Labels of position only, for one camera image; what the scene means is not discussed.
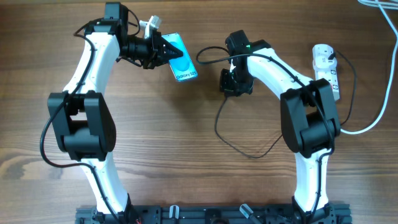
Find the white charger plug adapter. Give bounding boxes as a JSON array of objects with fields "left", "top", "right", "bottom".
[{"left": 313, "top": 50, "right": 337, "bottom": 72}]

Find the white power strip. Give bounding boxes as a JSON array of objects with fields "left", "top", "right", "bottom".
[{"left": 312, "top": 44, "right": 341, "bottom": 102}]

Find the black charging cable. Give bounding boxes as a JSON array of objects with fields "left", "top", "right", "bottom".
[{"left": 213, "top": 50, "right": 358, "bottom": 159}]

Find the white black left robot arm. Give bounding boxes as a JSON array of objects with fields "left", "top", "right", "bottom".
[{"left": 39, "top": 2, "right": 183, "bottom": 223}]

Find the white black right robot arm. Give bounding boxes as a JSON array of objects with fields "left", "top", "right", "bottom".
[{"left": 220, "top": 30, "right": 341, "bottom": 223}]

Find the white power strip cable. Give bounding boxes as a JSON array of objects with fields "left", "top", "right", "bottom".
[{"left": 340, "top": 0, "right": 398, "bottom": 136}]

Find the turquoise screen smartphone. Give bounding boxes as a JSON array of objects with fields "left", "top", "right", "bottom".
[{"left": 162, "top": 33, "right": 198, "bottom": 82}]

